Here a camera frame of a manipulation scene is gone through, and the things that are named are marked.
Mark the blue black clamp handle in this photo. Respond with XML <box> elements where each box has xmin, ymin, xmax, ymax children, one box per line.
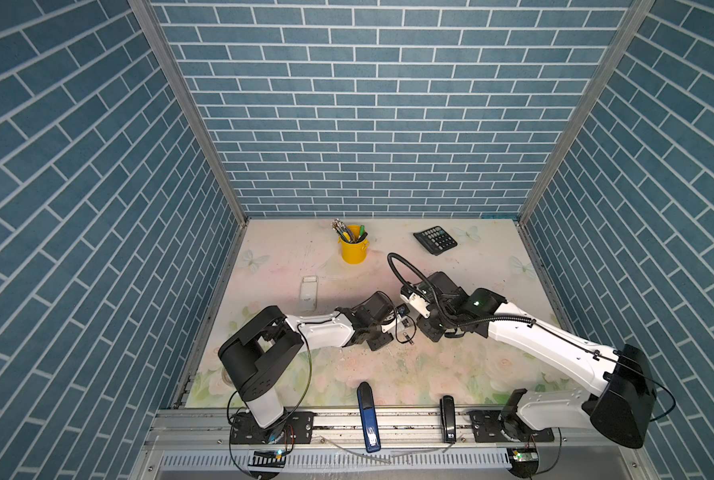
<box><xmin>357</xmin><ymin>381</ymin><xmax>381</xmax><ymax>453</ymax></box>

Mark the white remote control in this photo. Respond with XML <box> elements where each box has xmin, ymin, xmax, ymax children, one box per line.
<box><xmin>299</xmin><ymin>276</ymin><xmax>318</xmax><ymax>312</ymax></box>

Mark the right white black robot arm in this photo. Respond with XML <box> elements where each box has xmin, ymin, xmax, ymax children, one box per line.
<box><xmin>401</xmin><ymin>272</ymin><xmax>657</xmax><ymax>449</ymax></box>

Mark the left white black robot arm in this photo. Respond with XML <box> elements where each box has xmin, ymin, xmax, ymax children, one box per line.
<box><xmin>218</xmin><ymin>292</ymin><xmax>401</xmax><ymax>429</ymax></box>

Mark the black desk calculator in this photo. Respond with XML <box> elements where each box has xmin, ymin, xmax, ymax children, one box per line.
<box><xmin>413</xmin><ymin>226</ymin><xmax>458</xmax><ymax>256</ymax></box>

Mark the bundle of pencils in cup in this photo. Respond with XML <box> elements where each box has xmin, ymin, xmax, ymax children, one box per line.
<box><xmin>332</xmin><ymin>219</ymin><xmax>356</xmax><ymax>244</ymax></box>

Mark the aluminium front rail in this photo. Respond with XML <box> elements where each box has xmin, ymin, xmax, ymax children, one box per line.
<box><xmin>144</xmin><ymin>406</ymin><xmax>616</xmax><ymax>450</ymax></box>

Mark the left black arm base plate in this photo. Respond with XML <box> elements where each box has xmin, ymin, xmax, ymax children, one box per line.
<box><xmin>230</xmin><ymin>411</ymin><xmax>315</xmax><ymax>445</ymax></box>

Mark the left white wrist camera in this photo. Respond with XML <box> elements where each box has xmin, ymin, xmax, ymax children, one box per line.
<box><xmin>389</xmin><ymin>304</ymin><xmax>416</xmax><ymax>344</ymax></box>

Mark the black corrugated cable hose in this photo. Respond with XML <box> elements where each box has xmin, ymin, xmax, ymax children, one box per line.
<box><xmin>386</xmin><ymin>251</ymin><xmax>538</xmax><ymax>328</ymax></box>

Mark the yellow metal pen cup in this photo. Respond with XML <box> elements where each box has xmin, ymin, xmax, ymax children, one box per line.
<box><xmin>339</xmin><ymin>238</ymin><xmax>369</xmax><ymax>265</ymax></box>

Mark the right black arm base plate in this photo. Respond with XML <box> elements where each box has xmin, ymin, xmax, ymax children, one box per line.
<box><xmin>467</xmin><ymin>409</ymin><xmax>555</xmax><ymax>443</ymax></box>

